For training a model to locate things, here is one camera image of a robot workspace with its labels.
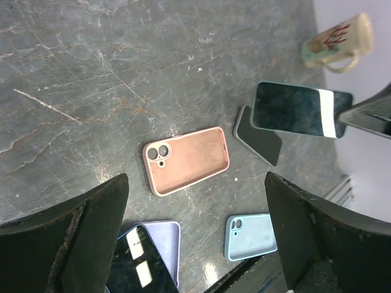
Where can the blue edged black phone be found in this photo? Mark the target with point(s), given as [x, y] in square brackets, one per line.
[137, 265]

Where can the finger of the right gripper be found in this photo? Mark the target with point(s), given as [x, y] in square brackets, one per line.
[372, 115]

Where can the pink edged black phone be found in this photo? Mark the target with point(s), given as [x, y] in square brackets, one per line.
[265, 144]

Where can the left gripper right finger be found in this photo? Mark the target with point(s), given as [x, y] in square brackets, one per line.
[315, 234]

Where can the light blue phone case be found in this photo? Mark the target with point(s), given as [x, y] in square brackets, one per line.
[248, 236]

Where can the cream mug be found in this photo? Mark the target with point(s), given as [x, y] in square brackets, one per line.
[339, 48]

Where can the teal edged phone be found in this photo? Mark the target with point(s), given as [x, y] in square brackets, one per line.
[299, 109]

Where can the lavender phone case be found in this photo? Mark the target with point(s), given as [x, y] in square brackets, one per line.
[166, 235]

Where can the pink phone case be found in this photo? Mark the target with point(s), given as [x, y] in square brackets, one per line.
[179, 162]

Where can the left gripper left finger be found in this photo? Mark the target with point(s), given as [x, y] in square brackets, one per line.
[67, 247]

